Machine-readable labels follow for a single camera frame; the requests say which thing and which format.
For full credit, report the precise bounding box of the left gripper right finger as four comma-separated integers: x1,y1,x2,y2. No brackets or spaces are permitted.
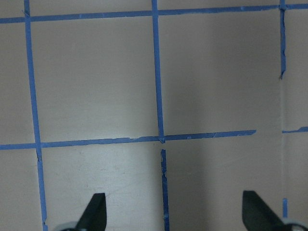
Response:
242,191,284,231

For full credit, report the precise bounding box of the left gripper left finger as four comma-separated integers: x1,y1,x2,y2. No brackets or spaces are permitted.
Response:
75,193,106,231

